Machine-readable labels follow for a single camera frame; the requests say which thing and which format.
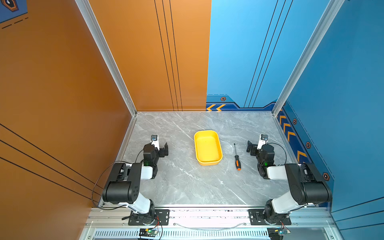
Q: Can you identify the orange black handled screwdriver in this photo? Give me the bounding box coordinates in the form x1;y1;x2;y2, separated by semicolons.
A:
234;144;242;171

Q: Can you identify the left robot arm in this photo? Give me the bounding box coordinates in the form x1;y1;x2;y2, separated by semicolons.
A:
102;144;169;225

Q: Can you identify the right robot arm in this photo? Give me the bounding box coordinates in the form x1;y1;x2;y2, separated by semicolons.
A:
247;140;332;225

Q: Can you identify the yellow plastic bin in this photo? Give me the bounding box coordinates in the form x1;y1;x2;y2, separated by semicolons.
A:
194;130;223;166

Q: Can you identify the right circuit board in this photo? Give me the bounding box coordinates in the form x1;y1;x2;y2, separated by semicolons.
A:
267;228;291;240

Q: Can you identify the left green circuit board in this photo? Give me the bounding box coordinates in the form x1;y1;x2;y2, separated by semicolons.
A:
138;229;160;240

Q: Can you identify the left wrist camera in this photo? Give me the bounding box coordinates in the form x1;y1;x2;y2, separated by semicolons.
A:
151;135;160;150

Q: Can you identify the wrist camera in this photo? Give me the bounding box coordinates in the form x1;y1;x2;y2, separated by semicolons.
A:
257;134;268;150
151;135;160;150

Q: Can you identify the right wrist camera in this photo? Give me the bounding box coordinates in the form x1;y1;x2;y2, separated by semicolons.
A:
257;134;268;150

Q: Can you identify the left black cable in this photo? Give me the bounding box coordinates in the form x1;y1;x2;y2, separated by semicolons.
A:
91;160;133;210

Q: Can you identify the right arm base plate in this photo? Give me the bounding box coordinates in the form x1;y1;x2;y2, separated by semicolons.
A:
248;209;292;226

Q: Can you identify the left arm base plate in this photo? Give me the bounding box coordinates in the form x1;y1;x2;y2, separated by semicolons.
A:
128;209;170;226

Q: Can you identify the white cable on rail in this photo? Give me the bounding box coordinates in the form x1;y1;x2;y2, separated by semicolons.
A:
173;221;249;231

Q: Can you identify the aluminium front rail frame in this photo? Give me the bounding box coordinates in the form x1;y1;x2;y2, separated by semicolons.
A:
79;205;343;240

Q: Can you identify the left aluminium corner post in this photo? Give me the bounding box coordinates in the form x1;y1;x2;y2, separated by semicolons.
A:
75;0;138;117

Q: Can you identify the aluminium corner post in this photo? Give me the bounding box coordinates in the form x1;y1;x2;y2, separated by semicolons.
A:
75;0;138;117
272;0;345;117

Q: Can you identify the right aluminium corner post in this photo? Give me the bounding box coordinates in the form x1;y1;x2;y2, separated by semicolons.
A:
272;0;345;117

